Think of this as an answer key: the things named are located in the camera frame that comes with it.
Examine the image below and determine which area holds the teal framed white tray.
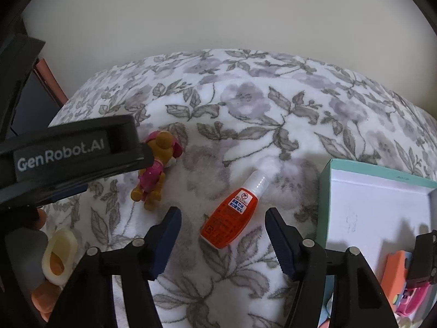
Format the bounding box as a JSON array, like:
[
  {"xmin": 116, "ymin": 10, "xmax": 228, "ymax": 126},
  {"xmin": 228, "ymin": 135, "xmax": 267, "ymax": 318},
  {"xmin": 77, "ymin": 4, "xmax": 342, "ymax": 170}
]
[{"xmin": 317, "ymin": 159, "xmax": 437, "ymax": 328}]

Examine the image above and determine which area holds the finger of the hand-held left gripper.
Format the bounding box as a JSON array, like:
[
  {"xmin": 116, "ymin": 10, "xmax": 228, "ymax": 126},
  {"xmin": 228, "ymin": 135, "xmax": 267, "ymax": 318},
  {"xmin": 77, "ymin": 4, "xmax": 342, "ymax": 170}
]
[{"xmin": 137, "ymin": 142, "xmax": 155, "ymax": 173}]

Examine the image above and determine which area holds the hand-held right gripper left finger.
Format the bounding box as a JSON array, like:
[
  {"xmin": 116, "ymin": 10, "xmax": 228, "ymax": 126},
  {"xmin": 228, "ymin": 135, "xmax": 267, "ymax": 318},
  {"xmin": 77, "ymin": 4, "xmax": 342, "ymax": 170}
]
[{"xmin": 44, "ymin": 207, "xmax": 182, "ymax": 328}]

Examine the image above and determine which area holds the black charger cube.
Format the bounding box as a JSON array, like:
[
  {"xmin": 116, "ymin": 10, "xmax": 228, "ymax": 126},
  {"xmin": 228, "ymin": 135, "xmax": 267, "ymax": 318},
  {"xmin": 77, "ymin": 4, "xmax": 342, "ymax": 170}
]
[{"xmin": 408, "ymin": 230, "xmax": 437, "ymax": 289}]

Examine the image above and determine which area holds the dark cabinet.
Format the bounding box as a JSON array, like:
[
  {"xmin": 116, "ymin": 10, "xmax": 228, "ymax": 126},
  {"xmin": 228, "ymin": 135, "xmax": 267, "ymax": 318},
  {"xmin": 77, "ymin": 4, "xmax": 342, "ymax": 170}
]
[{"xmin": 0, "ymin": 17, "xmax": 69, "ymax": 140}]

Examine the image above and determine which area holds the grey floral blanket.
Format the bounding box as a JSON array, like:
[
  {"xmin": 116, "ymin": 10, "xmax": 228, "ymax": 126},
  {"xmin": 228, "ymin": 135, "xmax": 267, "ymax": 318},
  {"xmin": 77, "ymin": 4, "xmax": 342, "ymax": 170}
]
[{"xmin": 44, "ymin": 48, "xmax": 437, "ymax": 328}]

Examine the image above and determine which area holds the blue orange plastic box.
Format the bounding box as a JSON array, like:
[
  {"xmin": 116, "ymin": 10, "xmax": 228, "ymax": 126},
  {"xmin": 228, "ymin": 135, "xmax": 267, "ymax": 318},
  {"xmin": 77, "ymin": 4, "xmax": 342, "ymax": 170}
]
[{"xmin": 384, "ymin": 251, "xmax": 415, "ymax": 291}]

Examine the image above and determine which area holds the orange glue bottle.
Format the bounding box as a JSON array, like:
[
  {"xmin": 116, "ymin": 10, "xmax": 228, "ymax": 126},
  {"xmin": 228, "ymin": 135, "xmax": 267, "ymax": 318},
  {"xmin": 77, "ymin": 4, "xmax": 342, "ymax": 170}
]
[{"xmin": 200, "ymin": 170, "xmax": 267, "ymax": 249}]

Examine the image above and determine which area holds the person's left hand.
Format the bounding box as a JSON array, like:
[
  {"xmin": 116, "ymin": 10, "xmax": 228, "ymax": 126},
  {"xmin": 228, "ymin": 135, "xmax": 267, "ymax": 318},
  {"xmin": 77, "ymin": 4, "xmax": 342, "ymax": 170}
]
[{"xmin": 29, "ymin": 209, "xmax": 64, "ymax": 322}]

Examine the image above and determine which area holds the pink brown dog toy figure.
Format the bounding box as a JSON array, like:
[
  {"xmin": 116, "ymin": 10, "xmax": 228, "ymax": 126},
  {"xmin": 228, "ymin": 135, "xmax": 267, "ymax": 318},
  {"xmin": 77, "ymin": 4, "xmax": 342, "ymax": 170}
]
[{"xmin": 131, "ymin": 130, "xmax": 185, "ymax": 211}]

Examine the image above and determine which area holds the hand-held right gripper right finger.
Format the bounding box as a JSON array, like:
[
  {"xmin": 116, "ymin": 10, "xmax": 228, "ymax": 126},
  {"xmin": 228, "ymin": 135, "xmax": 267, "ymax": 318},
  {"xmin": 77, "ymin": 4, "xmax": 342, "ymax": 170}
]
[{"xmin": 264, "ymin": 208, "xmax": 399, "ymax": 328}]

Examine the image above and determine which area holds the pink watch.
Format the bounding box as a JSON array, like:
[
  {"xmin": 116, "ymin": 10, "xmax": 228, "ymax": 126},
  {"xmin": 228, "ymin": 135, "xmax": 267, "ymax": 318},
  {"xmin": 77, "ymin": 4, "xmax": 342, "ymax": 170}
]
[{"xmin": 394, "ymin": 283, "xmax": 432, "ymax": 318}]

